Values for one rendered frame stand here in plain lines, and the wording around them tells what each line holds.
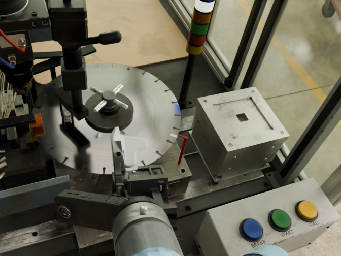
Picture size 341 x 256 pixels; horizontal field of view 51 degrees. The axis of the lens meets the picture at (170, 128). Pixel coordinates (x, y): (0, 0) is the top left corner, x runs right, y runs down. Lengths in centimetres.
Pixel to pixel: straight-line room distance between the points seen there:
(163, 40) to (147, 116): 58
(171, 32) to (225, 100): 51
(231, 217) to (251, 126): 26
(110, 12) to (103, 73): 59
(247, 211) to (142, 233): 42
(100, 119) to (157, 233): 43
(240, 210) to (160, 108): 29
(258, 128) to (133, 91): 33
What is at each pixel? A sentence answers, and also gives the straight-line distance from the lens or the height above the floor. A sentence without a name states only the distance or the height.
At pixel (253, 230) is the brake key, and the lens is 77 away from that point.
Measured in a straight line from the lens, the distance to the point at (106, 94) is 79.
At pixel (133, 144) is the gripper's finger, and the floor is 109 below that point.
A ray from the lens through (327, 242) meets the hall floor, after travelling 196.
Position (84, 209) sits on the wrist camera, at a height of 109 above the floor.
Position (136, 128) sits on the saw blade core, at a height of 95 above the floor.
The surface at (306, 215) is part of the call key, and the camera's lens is 83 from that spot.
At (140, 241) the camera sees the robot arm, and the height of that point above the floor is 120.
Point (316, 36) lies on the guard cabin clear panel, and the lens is 89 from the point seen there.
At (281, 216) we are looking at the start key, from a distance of 81.
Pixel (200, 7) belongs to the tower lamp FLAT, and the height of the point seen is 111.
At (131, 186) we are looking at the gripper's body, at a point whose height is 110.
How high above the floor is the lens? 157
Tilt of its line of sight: 50 degrees down
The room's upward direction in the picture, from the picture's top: 12 degrees clockwise
